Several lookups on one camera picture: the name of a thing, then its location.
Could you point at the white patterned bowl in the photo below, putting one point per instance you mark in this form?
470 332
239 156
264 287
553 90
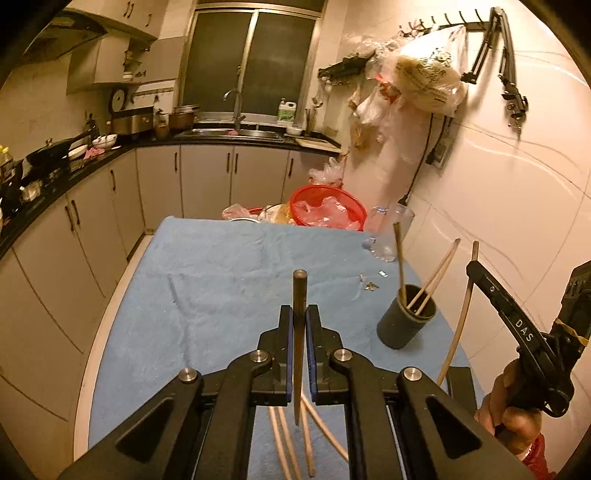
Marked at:
105 142

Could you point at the kitchen window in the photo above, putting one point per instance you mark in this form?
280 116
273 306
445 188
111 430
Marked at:
217 60

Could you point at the countertop chopstick caddy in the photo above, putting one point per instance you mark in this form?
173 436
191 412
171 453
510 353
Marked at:
310 121

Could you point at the black phone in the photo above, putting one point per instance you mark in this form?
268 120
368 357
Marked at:
464 387

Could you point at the shallow white bowl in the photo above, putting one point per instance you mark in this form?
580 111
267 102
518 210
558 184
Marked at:
77 151

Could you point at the white cutting board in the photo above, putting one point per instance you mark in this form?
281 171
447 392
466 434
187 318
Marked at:
316 143

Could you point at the steel cooking pot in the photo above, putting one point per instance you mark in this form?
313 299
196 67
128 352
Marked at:
182 121

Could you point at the pink cloth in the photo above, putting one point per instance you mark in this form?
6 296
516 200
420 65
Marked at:
94 152

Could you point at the white plastic bag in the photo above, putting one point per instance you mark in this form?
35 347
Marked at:
328 173

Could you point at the red plastic basket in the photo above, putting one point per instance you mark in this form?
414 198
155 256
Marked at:
304 196

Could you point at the range hood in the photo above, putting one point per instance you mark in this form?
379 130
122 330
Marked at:
64 34

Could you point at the person's right hand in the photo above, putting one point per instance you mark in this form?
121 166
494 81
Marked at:
517 424

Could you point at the round dial kitchen scale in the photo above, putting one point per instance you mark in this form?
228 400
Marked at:
117 99

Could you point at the green label detergent bottle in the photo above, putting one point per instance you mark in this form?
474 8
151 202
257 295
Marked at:
286 113

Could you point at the steel sink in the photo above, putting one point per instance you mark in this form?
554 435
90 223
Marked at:
217 134

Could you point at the yellow food bag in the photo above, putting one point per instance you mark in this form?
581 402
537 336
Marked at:
279 213

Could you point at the dark perforated utensil holder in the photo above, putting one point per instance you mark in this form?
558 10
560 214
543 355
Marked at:
399 330

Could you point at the long wooden chopstick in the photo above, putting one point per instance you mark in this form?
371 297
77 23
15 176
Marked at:
430 277
308 447
290 443
328 434
279 443
464 314
439 277
400 263

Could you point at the dark wooden chopstick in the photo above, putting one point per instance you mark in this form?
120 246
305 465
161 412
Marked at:
300 295

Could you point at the cooking oil bottle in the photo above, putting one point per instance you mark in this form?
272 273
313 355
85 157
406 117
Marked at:
7 166

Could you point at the clear plastic pitcher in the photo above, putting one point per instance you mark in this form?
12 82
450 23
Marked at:
385 230

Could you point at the pink plastic bag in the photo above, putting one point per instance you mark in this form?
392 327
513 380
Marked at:
238 212

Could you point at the chrome sink faucet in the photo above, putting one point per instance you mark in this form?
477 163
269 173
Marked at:
238 110

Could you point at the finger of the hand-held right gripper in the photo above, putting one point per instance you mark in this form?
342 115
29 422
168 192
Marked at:
508 314

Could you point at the black wok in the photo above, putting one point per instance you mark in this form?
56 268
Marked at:
46 154

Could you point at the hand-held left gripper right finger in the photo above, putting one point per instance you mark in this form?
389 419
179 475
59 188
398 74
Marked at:
310 360

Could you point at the large printed plastic bag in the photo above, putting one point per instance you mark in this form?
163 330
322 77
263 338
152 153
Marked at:
429 74

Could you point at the black kitchen countertop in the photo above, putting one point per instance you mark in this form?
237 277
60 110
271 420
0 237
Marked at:
124 148

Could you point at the clear plastic bag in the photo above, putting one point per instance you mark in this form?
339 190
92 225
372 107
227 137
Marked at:
332 212

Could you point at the small metal clips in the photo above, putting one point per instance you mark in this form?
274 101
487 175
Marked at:
369 287

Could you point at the beige base cabinets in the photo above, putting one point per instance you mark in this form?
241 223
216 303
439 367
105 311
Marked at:
203 175

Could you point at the small white bowl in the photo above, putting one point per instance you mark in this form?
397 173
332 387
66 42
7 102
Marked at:
294 130

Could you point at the small wall shelf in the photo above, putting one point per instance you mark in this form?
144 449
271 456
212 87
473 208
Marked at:
134 64

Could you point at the blue table cloth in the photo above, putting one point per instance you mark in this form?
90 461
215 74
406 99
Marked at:
207 300

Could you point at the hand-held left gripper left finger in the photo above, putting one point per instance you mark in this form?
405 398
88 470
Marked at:
288 360

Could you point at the black wall hook rack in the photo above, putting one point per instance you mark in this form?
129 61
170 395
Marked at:
471 25

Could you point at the wall socket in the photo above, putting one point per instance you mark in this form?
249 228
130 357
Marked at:
438 154

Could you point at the beige upper cabinets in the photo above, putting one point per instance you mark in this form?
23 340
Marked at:
111 60

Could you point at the small black kettle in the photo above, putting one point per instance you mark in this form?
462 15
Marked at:
91 129

